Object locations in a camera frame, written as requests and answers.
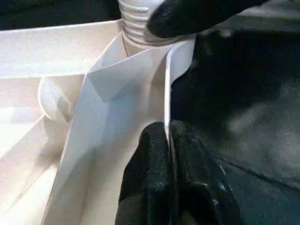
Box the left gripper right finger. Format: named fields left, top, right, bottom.
left=169, top=120, right=242, bottom=225

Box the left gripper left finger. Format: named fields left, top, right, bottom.
left=114, top=121, right=173, bottom=225

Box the black mat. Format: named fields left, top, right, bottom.
left=0, top=0, right=300, bottom=225

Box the white plastic table top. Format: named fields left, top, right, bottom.
left=0, top=20, right=196, bottom=225

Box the white plastic table leg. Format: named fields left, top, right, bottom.
left=118, top=0, right=179, bottom=48

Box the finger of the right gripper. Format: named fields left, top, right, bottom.
left=145, top=0, right=267, bottom=40

